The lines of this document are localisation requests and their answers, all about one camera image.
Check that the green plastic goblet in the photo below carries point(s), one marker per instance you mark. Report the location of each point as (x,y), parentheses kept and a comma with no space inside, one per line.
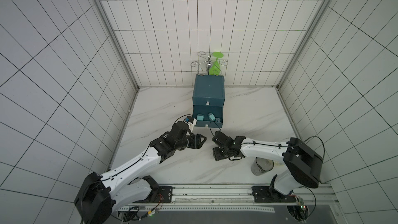
(213,66)

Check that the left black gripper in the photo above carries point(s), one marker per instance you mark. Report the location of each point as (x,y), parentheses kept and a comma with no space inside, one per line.
(196,141)

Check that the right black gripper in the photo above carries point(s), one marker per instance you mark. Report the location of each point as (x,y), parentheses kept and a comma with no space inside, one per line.
(220,144)

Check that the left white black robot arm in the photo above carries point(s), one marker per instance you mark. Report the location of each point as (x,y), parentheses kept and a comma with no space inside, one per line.
(133,171)

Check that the teal yellow drawer cabinet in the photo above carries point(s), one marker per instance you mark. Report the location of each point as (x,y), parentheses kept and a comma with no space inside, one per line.
(208,97)

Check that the dark transparent cup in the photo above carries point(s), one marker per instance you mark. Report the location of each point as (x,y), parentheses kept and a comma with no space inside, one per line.
(261,166)

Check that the metal cup rack stand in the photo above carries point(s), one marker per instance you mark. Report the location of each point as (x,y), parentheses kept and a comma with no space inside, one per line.
(201,63)

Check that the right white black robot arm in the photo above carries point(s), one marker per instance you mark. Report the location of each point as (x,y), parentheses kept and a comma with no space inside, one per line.
(303,164)

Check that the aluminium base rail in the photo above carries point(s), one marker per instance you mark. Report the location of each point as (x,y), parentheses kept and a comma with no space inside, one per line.
(319,206)

